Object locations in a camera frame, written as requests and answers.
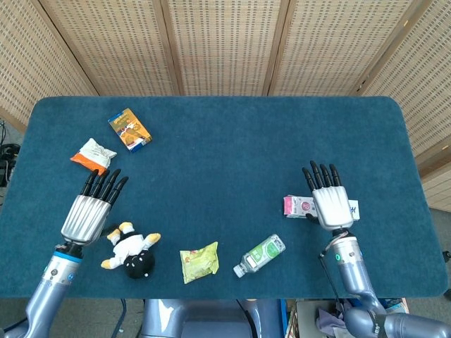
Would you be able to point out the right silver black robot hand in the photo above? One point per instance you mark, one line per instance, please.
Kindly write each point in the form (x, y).
(331, 207)

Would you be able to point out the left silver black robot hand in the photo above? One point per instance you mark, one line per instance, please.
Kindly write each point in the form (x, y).
(86, 218)

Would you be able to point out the white pink toothpaste box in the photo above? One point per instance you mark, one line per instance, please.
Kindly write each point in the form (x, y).
(297, 206)

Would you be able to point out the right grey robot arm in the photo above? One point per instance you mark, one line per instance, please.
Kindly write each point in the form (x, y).
(349, 267)

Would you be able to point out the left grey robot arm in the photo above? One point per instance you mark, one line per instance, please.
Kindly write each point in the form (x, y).
(53, 281)

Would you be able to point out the clear bottle green label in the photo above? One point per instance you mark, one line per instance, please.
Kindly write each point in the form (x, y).
(260, 255)

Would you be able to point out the orange blue snack box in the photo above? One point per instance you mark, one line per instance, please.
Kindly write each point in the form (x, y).
(130, 130)

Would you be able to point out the plush doll black head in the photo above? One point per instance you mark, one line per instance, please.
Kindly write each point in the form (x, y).
(132, 250)

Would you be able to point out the orange white snack packet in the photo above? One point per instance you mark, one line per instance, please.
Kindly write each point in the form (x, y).
(93, 156)

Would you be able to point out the purple cloth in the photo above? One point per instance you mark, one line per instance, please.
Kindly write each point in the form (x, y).
(329, 317)

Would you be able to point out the blue felt table cover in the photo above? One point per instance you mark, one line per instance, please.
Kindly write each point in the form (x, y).
(229, 158)

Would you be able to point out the yellow green snack bag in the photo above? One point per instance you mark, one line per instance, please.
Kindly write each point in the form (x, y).
(199, 262)

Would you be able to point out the grey robot torso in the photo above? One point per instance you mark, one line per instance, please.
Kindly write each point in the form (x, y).
(211, 318)

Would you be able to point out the woven wooden folding screen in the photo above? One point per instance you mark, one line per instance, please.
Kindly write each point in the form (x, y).
(225, 45)

